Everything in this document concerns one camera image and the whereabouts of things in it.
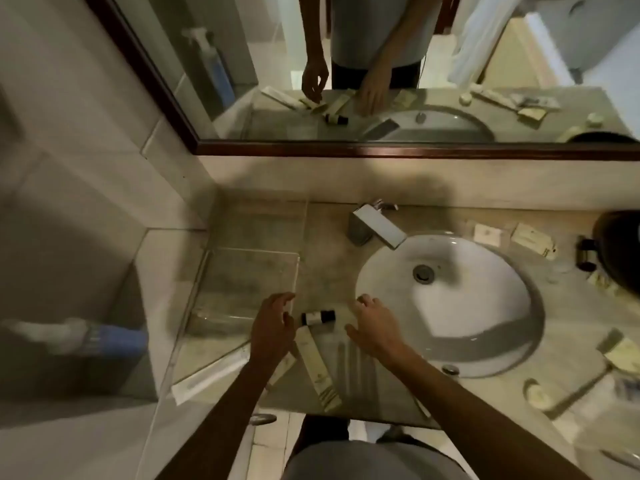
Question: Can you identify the person's grey shirt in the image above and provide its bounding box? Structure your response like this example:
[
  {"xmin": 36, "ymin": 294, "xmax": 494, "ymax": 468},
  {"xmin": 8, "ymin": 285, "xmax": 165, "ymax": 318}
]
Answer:
[{"xmin": 282, "ymin": 439, "xmax": 471, "ymax": 480}]

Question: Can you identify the white sink basin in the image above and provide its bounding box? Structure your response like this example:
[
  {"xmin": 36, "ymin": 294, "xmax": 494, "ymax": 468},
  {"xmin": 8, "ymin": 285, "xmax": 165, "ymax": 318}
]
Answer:
[{"xmin": 355, "ymin": 233, "xmax": 546, "ymax": 379}]

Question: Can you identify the chrome square faucet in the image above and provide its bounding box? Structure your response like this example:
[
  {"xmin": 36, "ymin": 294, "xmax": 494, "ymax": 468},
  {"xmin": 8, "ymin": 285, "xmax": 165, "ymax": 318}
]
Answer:
[{"xmin": 347, "ymin": 198, "xmax": 409, "ymax": 251}]

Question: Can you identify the blue spray bottle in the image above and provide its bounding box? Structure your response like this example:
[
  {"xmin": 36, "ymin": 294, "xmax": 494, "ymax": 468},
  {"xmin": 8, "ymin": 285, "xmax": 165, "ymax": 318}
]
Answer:
[{"xmin": 0, "ymin": 317, "xmax": 150, "ymax": 358}]

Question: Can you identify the small square white packet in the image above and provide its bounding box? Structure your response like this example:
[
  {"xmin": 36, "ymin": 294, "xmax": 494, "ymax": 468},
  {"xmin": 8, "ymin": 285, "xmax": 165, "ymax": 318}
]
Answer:
[{"xmin": 472, "ymin": 223, "xmax": 503, "ymax": 247}]

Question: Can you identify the person's left forearm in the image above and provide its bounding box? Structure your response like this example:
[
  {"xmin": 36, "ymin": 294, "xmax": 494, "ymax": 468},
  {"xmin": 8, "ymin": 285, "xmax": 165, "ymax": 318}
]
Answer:
[{"xmin": 155, "ymin": 352, "xmax": 301, "ymax": 480}]

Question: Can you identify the small dark toiletry bottle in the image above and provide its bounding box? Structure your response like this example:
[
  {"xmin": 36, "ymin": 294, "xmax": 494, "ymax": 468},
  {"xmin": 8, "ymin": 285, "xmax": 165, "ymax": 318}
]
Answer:
[
  {"xmin": 575, "ymin": 236, "xmax": 601, "ymax": 271},
  {"xmin": 299, "ymin": 309, "xmax": 336, "ymax": 327}
]

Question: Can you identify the person's right forearm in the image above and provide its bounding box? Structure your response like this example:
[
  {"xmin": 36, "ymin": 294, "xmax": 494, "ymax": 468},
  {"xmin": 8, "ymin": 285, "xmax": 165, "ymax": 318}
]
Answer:
[{"xmin": 382, "ymin": 342, "xmax": 581, "ymax": 480}]

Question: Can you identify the person's left hand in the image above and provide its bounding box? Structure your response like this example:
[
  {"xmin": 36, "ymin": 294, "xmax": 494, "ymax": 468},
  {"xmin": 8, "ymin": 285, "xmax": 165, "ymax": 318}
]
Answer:
[{"xmin": 249, "ymin": 292, "xmax": 297, "ymax": 368}]

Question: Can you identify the person's right hand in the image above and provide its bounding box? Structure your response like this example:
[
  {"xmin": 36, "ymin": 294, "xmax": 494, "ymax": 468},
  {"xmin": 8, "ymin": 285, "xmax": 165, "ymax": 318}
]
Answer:
[{"xmin": 345, "ymin": 293, "xmax": 409, "ymax": 365}]

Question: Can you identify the black round bowl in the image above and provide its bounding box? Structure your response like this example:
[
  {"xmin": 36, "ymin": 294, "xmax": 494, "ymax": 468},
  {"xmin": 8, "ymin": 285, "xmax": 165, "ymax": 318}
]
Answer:
[{"xmin": 592, "ymin": 209, "xmax": 640, "ymax": 295}]

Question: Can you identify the round white soap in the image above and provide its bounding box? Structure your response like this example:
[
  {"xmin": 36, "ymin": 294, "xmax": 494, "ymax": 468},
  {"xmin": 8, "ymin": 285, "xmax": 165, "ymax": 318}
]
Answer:
[{"xmin": 525, "ymin": 379, "xmax": 560, "ymax": 411}]

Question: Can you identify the clear packet with dark comb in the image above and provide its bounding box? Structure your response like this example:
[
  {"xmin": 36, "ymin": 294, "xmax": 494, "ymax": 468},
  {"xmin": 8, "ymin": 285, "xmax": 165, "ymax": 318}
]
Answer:
[{"xmin": 612, "ymin": 374, "xmax": 640, "ymax": 403}]

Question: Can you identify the transparent tray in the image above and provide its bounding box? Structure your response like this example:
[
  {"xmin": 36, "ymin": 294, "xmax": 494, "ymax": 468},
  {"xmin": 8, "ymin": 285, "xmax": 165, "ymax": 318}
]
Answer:
[{"xmin": 185, "ymin": 199, "xmax": 309, "ymax": 341}]

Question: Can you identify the wooden framed mirror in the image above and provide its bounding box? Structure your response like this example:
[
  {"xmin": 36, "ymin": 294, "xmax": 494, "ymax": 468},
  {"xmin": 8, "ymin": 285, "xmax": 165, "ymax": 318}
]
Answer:
[{"xmin": 82, "ymin": 0, "xmax": 640, "ymax": 161}]

